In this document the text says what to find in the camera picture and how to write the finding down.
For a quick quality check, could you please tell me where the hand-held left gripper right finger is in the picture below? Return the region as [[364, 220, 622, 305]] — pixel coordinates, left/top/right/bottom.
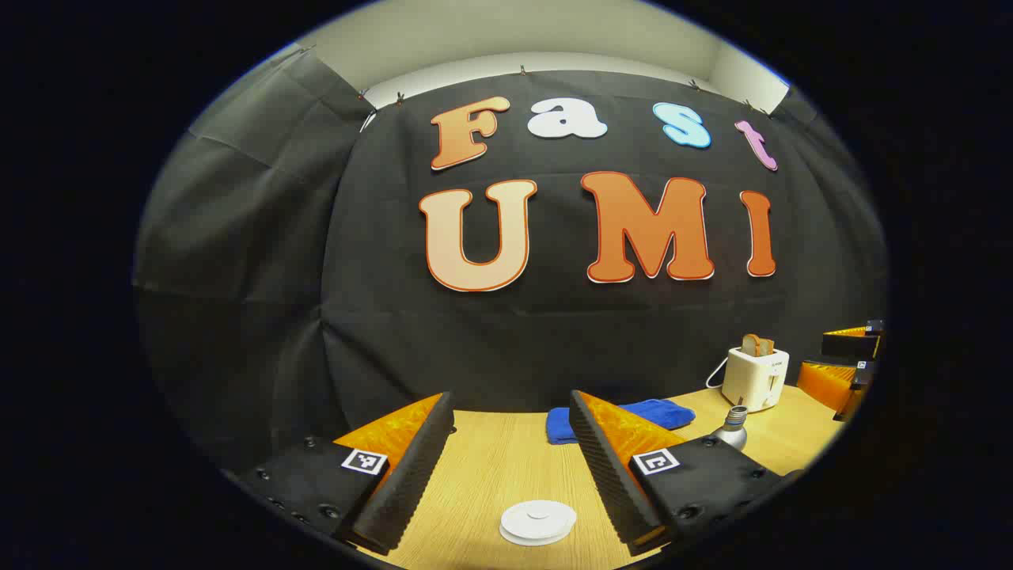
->
[[568, 389, 784, 557]]

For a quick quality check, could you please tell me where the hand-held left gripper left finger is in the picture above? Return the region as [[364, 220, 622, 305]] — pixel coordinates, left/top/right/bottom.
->
[[237, 391, 456, 555]]

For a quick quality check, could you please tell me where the silver water bottle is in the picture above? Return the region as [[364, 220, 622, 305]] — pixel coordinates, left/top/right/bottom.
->
[[710, 405, 749, 451]]

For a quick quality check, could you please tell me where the white toaster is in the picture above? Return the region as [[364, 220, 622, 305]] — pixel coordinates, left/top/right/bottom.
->
[[721, 347, 791, 413]]

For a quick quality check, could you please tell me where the blue towel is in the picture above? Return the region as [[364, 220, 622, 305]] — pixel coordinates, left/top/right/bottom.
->
[[545, 399, 696, 446]]

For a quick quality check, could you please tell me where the black backdrop cloth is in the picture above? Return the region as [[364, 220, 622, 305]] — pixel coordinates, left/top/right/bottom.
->
[[133, 49, 889, 476]]

